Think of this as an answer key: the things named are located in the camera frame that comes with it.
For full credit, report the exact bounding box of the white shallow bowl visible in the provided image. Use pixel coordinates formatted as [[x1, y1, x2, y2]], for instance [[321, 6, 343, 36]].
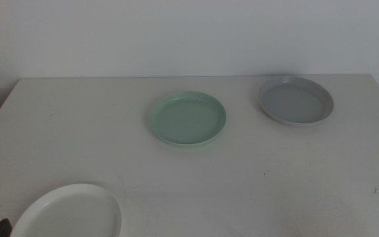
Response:
[[9, 183, 123, 237]]

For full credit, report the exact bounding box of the pale green shallow bowl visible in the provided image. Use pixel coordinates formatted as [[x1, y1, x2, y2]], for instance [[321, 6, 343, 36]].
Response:
[[148, 90, 228, 147]]

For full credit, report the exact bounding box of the grey shallow bowl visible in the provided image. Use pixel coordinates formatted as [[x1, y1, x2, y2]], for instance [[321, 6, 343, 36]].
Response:
[[258, 75, 335, 127]]

